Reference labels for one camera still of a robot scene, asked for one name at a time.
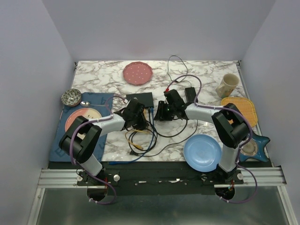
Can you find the pink dotted plate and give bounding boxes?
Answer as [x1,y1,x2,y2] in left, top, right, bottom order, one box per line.
[122,61,153,86]

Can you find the blue ethernet cable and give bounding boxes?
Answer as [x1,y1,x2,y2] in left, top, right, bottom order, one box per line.
[108,107,158,165]

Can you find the pink cream plate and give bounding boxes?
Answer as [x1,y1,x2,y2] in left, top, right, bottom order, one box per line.
[65,108,102,131]

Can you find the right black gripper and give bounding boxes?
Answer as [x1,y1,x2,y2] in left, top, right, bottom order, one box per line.
[153,101,175,121]

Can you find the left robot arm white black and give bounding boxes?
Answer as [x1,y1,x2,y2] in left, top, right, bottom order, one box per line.
[59,98,146,185]

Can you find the black power adapter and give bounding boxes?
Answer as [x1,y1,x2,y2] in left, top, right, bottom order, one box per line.
[184,87,196,103]

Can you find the patterned small bowl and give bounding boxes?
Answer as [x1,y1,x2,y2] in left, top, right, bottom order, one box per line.
[61,89,82,107]

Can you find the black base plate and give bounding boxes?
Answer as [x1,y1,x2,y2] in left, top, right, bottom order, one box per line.
[48,160,275,196]

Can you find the black network switch box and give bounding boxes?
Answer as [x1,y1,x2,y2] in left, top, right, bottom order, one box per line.
[126,92,154,109]

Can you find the yellow woven mat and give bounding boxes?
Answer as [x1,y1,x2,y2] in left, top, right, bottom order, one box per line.
[221,97,258,127]

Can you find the blue fabric placemat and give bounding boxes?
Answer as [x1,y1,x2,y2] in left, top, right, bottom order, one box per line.
[49,90,113,162]

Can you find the blue plastic plate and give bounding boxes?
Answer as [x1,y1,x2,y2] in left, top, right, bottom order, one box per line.
[183,134,222,173]

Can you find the blue star-shaped dish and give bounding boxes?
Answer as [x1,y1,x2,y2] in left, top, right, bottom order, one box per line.
[239,133,270,162]

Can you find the black ethernet cable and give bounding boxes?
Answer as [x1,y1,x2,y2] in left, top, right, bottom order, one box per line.
[128,107,189,156]

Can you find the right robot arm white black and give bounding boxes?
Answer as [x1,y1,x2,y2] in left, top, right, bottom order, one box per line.
[154,89,253,184]

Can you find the metal spoon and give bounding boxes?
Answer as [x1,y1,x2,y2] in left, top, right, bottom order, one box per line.
[80,101,106,107]

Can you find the aluminium mounting rail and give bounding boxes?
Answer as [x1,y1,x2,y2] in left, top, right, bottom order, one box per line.
[37,167,286,188]

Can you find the black power cable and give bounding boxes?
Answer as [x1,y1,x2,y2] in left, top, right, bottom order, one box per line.
[130,55,199,157]

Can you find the cream ceramic mug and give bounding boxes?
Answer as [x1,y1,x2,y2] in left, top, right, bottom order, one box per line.
[216,74,240,98]

